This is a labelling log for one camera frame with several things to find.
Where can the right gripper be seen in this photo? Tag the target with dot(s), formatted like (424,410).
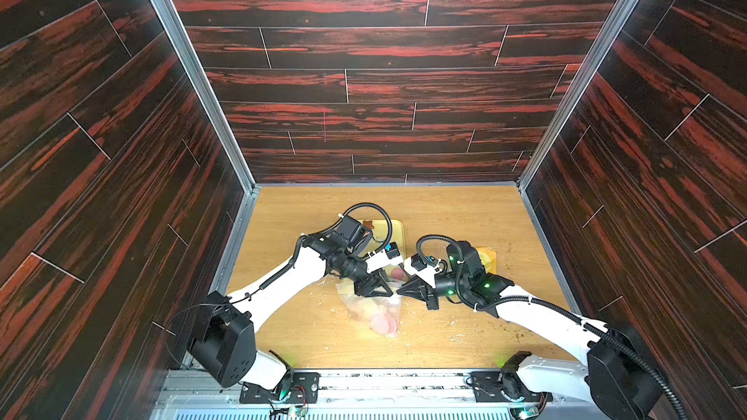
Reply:
(432,283)

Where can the yellow tray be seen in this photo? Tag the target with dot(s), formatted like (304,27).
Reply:
(380,232)

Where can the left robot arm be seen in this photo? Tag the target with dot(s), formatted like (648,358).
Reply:
(222,339)

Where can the pink round cookie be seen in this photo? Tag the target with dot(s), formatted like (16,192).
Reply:
(383,324)

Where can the clear resealable bag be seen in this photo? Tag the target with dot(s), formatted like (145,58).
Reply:
(488,258)
(363,309)

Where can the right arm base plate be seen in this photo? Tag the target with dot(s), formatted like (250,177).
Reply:
(499,387)

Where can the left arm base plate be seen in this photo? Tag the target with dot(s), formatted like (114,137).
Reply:
(299,387)

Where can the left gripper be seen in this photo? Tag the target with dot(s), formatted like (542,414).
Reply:
(371,281)

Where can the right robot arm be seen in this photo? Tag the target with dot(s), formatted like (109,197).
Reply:
(613,369)

